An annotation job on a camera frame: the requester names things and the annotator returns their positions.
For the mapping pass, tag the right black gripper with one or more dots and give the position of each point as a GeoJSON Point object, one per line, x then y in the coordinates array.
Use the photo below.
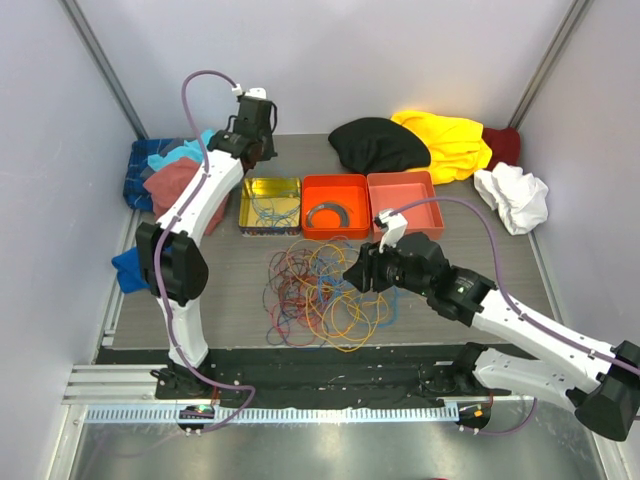
{"type": "Point", "coordinates": [368, 266]}

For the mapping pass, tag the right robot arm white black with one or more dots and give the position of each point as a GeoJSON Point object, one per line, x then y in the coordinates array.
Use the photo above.
{"type": "Point", "coordinates": [596, 381]}

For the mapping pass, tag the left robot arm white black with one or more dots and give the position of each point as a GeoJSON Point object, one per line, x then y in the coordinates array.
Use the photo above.
{"type": "Point", "coordinates": [170, 258]}

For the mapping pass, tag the orange square tray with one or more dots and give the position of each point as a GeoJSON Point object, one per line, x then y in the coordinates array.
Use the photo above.
{"type": "Point", "coordinates": [335, 205]}

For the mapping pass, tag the gold tin box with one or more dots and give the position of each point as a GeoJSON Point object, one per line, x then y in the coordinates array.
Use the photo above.
{"type": "Point", "coordinates": [270, 206]}

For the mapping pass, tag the black cloth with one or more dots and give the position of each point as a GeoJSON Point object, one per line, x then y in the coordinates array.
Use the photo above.
{"type": "Point", "coordinates": [378, 145]}

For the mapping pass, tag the yellow cloth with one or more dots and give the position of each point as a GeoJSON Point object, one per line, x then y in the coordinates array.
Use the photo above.
{"type": "Point", "coordinates": [457, 149]}

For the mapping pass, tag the white cloth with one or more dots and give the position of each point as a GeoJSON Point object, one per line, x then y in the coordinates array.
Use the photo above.
{"type": "Point", "coordinates": [519, 198]}

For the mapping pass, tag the dark red cloth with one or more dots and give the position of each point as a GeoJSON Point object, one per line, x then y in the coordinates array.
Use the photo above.
{"type": "Point", "coordinates": [505, 146]}

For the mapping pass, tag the cyan cloth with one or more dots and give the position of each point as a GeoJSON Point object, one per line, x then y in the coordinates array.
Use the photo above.
{"type": "Point", "coordinates": [174, 151]}

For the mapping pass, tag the salmon pink cloth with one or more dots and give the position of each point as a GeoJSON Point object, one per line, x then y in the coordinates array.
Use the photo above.
{"type": "Point", "coordinates": [170, 187]}

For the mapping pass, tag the royal blue cloth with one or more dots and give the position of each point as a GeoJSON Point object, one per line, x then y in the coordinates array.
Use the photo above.
{"type": "Point", "coordinates": [128, 273]}

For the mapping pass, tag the blue plaid cloth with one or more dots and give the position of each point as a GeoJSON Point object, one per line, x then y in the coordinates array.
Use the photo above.
{"type": "Point", "coordinates": [138, 170]}

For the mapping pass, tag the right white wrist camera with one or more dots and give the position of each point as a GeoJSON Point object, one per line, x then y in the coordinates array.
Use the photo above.
{"type": "Point", "coordinates": [393, 225]}

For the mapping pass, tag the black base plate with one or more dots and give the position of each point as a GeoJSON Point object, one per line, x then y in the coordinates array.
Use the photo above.
{"type": "Point", "coordinates": [383, 377]}

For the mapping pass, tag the white slotted cable duct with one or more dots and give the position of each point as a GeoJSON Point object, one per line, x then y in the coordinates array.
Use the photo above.
{"type": "Point", "coordinates": [189, 414]}

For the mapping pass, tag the aluminium rail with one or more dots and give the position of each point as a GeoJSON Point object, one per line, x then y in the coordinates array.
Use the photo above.
{"type": "Point", "coordinates": [110, 384]}

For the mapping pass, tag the left aluminium frame post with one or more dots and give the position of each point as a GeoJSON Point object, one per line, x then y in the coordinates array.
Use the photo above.
{"type": "Point", "coordinates": [90, 41]}

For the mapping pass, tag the aluminium frame post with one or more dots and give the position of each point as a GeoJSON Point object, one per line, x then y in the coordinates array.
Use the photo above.
{"type": "Point", "coordinates": [575, 15]}
{"type": "Point", "coordinates": [90, 41]}

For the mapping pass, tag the right aluminium frame post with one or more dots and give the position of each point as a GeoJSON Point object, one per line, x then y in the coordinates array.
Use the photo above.
{"type": "Point", "coordinates": [575, 15]}

